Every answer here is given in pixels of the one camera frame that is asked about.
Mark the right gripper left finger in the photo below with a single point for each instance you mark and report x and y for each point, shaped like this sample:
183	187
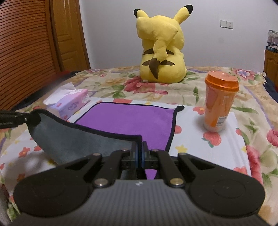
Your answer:
121	164

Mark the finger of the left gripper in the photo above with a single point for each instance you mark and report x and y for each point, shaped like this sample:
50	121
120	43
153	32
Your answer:
12	119

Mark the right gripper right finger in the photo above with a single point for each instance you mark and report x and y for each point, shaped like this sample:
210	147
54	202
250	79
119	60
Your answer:
166	167

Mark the purple and grey towel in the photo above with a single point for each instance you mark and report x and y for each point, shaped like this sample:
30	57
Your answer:
104	128

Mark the wooden room door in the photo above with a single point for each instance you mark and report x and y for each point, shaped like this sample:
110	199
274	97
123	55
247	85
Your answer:
68	34

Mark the white fruit print mat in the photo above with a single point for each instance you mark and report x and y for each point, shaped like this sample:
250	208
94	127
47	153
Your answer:
208	141

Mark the purple tissue box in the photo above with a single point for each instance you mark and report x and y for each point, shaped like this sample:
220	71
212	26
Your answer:
66	101

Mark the wooden slatted wardrobe door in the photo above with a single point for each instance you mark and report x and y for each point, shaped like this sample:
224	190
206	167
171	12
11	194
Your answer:
29	59

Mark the yellow Pikachu plush toy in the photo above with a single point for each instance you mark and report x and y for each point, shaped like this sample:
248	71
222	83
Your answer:
162	41

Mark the orange plastic cup with lid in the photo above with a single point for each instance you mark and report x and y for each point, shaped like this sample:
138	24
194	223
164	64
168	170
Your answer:
221	89

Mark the floral bed blanket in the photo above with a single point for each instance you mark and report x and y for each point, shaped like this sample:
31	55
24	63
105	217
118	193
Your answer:
254	108

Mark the dark blue bed sheet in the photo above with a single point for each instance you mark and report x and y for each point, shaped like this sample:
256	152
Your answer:
270	87

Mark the wooden side cabinet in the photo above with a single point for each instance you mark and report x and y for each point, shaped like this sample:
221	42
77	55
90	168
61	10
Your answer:
271	65

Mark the pile of clutter on cabinet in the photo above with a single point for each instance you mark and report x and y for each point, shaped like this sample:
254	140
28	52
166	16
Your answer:
272	41

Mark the white wall switch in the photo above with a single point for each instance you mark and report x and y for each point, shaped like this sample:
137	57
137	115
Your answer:
226	24

